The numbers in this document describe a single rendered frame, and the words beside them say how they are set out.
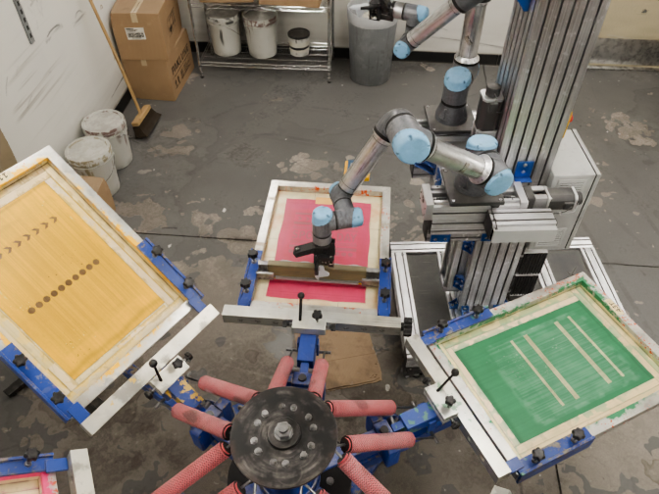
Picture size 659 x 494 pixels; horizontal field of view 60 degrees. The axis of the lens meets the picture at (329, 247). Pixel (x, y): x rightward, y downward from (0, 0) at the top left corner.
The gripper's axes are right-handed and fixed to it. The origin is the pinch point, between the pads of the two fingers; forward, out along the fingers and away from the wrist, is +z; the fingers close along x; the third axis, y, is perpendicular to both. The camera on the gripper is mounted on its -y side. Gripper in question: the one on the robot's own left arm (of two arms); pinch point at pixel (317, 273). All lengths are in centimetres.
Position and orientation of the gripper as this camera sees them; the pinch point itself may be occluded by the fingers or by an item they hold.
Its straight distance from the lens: 238.4
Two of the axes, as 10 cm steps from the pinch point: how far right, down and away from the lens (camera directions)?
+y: 10.0, 0.7, -0.6
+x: 0.9, -7.2, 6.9
